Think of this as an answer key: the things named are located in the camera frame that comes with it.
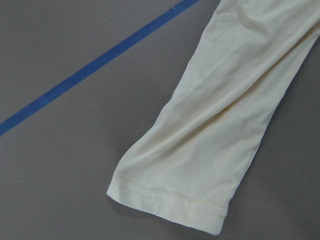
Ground cream long-sleeve printed shirt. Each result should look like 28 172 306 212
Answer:
106 0 320 235

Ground blue tape grid lines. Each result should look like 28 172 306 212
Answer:
0 0 198 136

